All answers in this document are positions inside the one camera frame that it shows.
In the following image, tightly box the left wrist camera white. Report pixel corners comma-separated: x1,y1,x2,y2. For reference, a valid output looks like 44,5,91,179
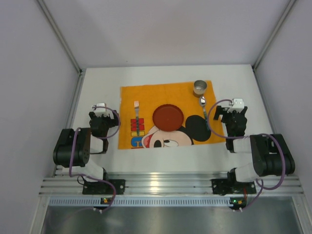
92,102,112,117

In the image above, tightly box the fork with green handle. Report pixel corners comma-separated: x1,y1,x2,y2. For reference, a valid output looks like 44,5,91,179
134,101,139,136

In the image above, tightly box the purple cable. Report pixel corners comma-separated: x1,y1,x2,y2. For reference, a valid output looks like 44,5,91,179
68,107,121,213
207,98,287,212

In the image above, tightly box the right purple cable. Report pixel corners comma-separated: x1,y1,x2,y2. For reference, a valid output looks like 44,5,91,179
207,98,287,212

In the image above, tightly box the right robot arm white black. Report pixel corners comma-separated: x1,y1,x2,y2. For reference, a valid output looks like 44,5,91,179
214,105,295,183

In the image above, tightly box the right aluminium frame post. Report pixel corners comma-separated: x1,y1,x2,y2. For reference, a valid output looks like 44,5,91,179
252,0,298,72

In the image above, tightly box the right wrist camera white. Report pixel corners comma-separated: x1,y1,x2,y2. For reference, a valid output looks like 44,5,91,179
229,98,245,110

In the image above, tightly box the spoon with green handle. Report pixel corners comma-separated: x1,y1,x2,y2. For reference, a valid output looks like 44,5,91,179
199,96,210,131

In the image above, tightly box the silver metal cup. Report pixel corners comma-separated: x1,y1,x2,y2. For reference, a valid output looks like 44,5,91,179
193,80,208,97

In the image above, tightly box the orange cartoon mouse placemat cloth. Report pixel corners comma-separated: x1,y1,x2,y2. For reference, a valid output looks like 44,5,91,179
118,80,224,150

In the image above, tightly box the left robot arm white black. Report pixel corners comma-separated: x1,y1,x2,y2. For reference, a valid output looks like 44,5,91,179
53,109,121,181

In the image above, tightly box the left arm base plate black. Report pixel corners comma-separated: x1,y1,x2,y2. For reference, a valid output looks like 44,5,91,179
82,179,126,195

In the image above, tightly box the aluminium frame post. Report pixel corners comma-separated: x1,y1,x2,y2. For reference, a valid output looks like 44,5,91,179
35,0,82,74
252,0,298,72

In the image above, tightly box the left aluminium frame post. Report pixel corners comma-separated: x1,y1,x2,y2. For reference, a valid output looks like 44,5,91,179
35,0,82,74

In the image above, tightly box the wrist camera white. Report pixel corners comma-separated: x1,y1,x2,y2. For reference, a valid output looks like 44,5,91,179
92,102,112,117
229,98,245,110

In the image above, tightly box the aluminium mounting rail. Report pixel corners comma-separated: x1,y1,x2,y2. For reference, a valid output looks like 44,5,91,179
39,172,303,195

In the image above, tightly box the perforated cable duct grey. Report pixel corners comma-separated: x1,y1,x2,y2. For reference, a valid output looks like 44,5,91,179
48,196,247,207

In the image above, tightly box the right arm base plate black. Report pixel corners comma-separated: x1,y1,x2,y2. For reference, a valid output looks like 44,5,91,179
211,178,256,195

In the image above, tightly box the red round plate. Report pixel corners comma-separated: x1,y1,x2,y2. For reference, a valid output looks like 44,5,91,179
152,104,184,132

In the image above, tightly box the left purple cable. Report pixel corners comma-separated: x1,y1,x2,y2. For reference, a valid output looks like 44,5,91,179
68,107,121,213

